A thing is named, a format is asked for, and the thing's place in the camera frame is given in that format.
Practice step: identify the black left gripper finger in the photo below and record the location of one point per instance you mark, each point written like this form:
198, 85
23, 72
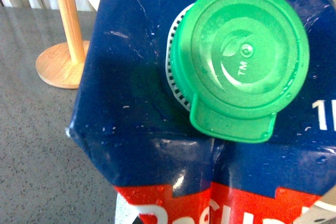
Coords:
322, 211

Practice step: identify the blue white milk carton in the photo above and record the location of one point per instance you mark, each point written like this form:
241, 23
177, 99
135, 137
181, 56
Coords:
212, 111

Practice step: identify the wooden mug tree stand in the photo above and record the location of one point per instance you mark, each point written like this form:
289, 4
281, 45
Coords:
62, 65

